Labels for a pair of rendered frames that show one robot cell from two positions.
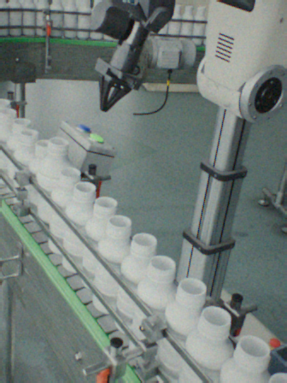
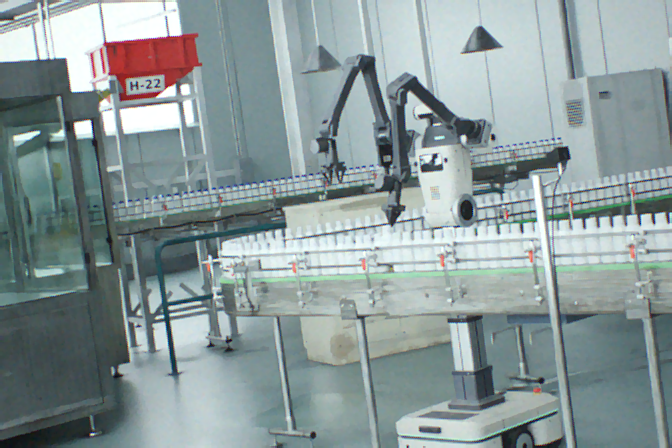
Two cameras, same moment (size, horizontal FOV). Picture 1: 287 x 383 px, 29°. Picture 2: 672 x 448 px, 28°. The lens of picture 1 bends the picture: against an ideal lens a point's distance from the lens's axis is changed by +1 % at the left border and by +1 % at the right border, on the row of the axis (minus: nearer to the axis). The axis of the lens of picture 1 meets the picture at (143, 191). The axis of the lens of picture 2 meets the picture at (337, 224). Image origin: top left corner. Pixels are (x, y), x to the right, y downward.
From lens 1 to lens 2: 4.76 m
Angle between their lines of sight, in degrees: 26
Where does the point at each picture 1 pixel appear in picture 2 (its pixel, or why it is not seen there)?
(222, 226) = not seen: hidden behind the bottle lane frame
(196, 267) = (464, 335)
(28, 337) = not seen: outside the picture
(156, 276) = (447, 232)
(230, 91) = (446, 213)
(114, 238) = (426, 236)
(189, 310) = (461, 234)
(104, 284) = (428, 256)
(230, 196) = not seen: hidden behind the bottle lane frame
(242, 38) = (442, 184)
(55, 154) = (387, 230)
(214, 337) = (470, 232)
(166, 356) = (459, 254)
